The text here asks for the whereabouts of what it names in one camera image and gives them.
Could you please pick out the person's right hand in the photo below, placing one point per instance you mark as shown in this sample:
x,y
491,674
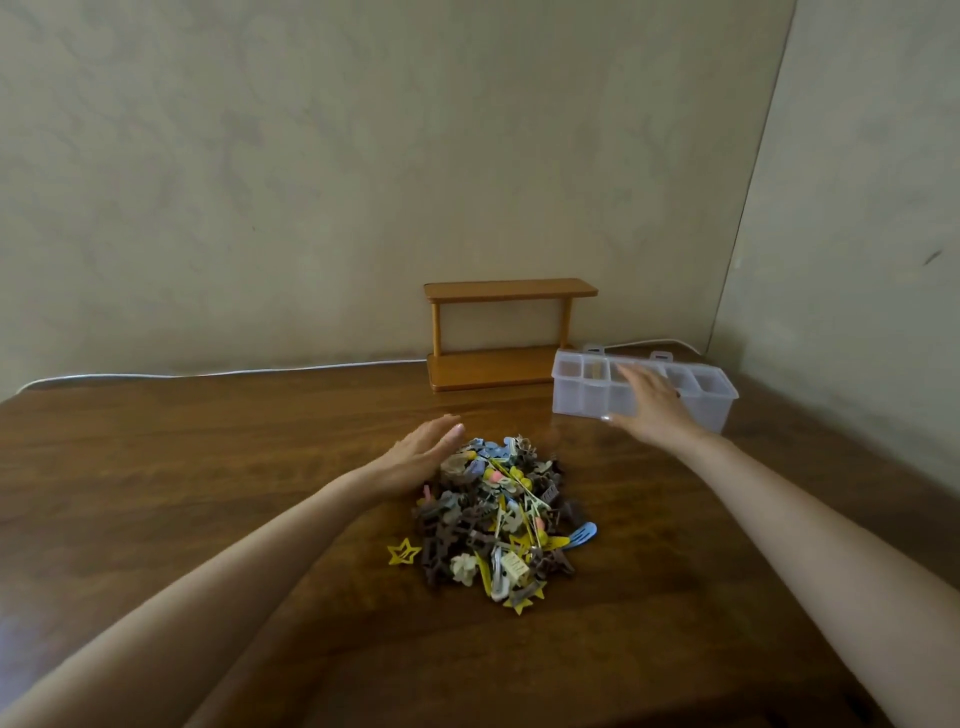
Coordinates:
x,y
660,412

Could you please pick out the person's right forearm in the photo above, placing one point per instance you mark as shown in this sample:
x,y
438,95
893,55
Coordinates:
x,y
825,562

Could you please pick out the small wooden shelf rack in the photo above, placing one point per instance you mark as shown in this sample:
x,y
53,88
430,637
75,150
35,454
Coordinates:
x,y
510,289

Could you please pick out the pale yellow hair clip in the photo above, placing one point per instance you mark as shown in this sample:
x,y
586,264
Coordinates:
x,y
593,369

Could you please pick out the clear plastic compartment box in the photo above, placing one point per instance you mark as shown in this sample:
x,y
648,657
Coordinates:
x,y
577,394

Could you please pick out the pile of mixed hair clips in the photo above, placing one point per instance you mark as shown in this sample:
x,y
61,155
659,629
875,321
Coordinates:
x,y
480,525

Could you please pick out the person's left hand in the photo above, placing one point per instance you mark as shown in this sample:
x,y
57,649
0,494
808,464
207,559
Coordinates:
x,y
416,461

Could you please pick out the person's left forearm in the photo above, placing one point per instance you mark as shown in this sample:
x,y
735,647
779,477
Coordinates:
x,y
225,592

